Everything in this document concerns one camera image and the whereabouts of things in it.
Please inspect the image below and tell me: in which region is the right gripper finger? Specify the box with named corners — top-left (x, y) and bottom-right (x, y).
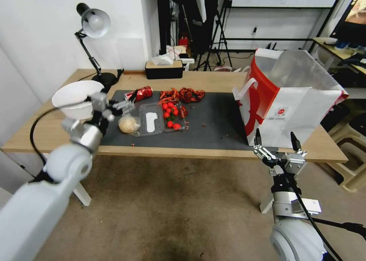
top-left (290, 131), bottom-right (308, 158)
top-left (254, 128), bottom-right (273, 162)

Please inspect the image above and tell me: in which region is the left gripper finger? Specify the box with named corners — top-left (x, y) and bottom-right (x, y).
top-left (108, 100), bottom-right (136, 109)
top-left (112, 106), bottom-right (136, 116)

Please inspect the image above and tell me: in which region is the clear disposable takeout box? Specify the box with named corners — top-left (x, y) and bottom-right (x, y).
top-left (133, 100), bottom-right (190, 138)

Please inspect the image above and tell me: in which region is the red white delivery bag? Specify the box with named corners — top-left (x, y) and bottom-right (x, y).
top-left (232, 47), bottom-right (350, 148)

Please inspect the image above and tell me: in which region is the black tissue box wooden lid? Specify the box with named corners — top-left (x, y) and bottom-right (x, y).
top-left (145, 60), bottom-right (185, 80)

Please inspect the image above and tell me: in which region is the round beige bread bun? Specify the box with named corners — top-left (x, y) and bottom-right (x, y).
top-left (118, 115), bottom-right (141, 134)

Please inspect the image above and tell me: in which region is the crushed red soda can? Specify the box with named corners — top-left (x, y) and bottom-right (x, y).
top-left (123, 85), bottom-right (154, 103)

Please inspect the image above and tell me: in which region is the white table leg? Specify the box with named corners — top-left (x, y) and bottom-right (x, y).
top-left (72, 182), bottom-right (92, 206)
top-left (259, 191), bottom-right (276, 214)

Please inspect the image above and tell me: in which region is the white plastic insert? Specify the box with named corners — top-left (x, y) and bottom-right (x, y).
top-left (145, 112), bottom-right (159, 134)

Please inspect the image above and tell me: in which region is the white paper bowl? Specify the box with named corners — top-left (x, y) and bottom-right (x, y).
top-left (51, 81), bottom-right (105, 120)

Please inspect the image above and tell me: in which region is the dried red chili pile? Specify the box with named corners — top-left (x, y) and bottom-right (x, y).
top-left (179, 87), bottom-right (198, 103)
top-left (158, 88), bottom-right (181, 105)

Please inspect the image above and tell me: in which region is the black table mat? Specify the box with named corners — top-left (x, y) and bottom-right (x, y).
top-left (98, 90), bottom-right (284, 151)

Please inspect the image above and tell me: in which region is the beige plastic stool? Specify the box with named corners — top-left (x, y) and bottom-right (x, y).
top-left (326, 123), bottom-right (366, 193)

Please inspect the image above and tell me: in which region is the white tissue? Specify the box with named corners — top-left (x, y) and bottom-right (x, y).
top-left (151, 54), bottom-right (175, 66)

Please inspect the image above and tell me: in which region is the black desk lamp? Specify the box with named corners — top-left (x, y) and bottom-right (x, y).
top-left (74, 2), bottom-right (125, 87)

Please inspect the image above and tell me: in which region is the wooden side desk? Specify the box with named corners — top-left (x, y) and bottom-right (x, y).
top-left (312, 37), bottom-right (366, 74)

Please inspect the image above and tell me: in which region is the black tripod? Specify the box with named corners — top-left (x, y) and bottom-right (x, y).
top-left (196, 0), bottom-right (234, 71)

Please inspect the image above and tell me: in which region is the white photo reflector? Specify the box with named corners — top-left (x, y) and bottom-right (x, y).
top-left (193, 0), bottom-right (209, 23)

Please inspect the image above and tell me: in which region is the black monitor screen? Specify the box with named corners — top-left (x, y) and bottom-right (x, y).
top-left (332, 0), bottom-right (366, 47)

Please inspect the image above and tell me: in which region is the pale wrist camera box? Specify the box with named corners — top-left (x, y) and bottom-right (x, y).
top-left (284, 153), bottom-right (307, 174)
top-left (91, 92), bottom-right (110, 112)

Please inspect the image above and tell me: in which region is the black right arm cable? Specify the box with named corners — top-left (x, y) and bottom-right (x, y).
top-left (284, 172), bottom-right (344, 261)

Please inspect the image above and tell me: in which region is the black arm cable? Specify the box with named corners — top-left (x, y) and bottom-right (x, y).
top-left (284, 172), bottom-right (344, 261)
top-left (29, 99), bottom-right (95, 184)

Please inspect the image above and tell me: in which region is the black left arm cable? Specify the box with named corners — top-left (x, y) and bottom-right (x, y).
top-left (29, 99), bottom-right (95, 184)

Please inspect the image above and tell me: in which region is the black whiteboard stand frame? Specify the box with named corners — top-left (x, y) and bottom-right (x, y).
top-left (210, 0), bottom-right (348, 54)

